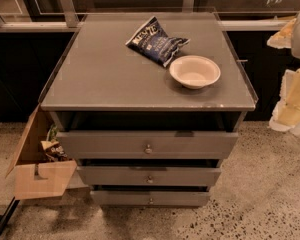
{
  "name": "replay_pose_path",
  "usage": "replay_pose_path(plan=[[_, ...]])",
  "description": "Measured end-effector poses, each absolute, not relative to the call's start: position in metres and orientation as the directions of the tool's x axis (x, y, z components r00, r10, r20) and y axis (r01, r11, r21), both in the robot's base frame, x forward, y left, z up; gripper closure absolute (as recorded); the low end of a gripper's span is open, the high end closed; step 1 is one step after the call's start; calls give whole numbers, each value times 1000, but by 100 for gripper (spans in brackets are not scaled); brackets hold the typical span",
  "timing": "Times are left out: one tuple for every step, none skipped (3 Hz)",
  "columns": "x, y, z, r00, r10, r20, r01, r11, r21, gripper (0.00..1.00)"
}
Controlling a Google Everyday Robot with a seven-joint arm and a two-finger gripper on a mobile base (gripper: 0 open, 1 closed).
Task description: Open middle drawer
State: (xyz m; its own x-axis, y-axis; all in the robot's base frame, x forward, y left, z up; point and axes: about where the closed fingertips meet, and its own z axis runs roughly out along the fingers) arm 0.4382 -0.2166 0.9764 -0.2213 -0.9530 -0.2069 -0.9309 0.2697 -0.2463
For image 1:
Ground white paper bowl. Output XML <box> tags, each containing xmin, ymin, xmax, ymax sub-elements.
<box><xmin>169</xmin><ymin>55</ymin><xmax>221</xmax><ymax>89</ymax></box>

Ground black metal leg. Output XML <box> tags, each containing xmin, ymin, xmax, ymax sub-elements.
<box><xmin>0</xmin><ymin>197</ymin><xmax>19</xmax><ymax>236</ymax></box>

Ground grey drawer cabinet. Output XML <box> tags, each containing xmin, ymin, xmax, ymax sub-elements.
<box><xmin>40</xmin><ymin>12</ymin><xmax>257</xmax><ymax>207</ymax></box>

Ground snack bags in box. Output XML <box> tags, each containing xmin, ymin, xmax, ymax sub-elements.
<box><xmin>41</xmin><ymin>124</ymin><xmax>68</xmax><ymax>162</ymax></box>

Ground blue chip bag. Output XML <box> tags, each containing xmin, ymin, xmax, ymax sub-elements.
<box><xmin>125</xmin><ymin>16</ymin><xmax>190</xmax><ymax>67</ymax></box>

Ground grey bottom drawer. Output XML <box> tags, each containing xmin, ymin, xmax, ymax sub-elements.
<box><xmin>90</xmin><ymin>185</ymin><xmax>210</xmax><ymax>207</ymax></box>

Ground grey top drawer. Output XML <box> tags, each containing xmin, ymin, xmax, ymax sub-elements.
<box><xmin>57</xmin><ymin>130</ymin><xmax>238</xmax><ymax>159</ymax></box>

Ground brown cardboard box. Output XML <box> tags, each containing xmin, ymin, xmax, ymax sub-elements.
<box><xmin>6</xmin><ymin>106</ymin><xmax>76</xmax><ymax>200</ymax></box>

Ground grey drawer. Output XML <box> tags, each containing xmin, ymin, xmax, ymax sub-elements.
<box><xmin>57</xmin><ymin>130</ymin><xmax>238</xmax><ymax>159</ymax></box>
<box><xmin>77</xmin><ymin>159</ymin><xmax>221</xmax><ymax>186</ymax></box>
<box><xmin>90</xmin><ymin>185</ymin><xmax>210</xmax><ymax>207</ymax></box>

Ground clear acrylic guard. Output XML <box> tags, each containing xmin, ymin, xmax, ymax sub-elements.
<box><xmin>41</xmin><ymin>12</ymin><xmax>257</xmax><ymax>111</ymax></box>

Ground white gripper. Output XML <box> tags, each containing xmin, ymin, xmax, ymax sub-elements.
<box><xmin>267</xmin><ymin>12</ymin><xmax>300</xmax><ymax>135</ymax></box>

